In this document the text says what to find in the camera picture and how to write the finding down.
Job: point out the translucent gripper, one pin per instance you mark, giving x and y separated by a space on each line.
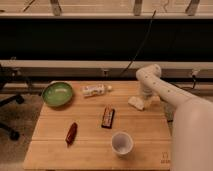
147 101

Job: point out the white sponge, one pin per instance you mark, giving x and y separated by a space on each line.
136 102

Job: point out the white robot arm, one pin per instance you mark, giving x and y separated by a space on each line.
192 134

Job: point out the chocolate bar brown wrapper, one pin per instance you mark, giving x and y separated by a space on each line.
107 118

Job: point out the white paper cup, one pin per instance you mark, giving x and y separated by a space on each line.
122 144

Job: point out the red sausage snack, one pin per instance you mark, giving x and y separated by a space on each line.
71 134

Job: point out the green bowl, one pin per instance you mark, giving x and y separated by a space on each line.
57 94

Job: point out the black office chair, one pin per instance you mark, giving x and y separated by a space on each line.
5 104

